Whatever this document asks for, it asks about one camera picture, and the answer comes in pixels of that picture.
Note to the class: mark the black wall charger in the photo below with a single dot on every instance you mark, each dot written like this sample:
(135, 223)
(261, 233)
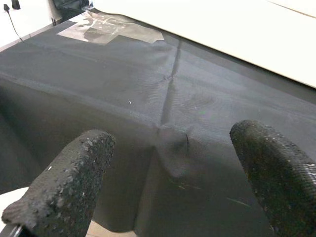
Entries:
(6, 8)

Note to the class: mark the black tablecloth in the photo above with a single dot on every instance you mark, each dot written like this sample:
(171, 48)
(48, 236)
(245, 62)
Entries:
(123, 86)

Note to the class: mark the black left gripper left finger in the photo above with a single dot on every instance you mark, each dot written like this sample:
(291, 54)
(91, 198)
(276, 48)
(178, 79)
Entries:
(69, 177)

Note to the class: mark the white plastic table top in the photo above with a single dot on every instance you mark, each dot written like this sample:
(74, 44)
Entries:
(222, 29)

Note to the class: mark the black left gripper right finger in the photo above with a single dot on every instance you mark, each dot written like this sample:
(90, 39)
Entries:
(276, 172)

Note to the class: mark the clear tape patch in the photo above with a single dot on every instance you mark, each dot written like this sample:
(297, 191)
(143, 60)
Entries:
(98, 27)

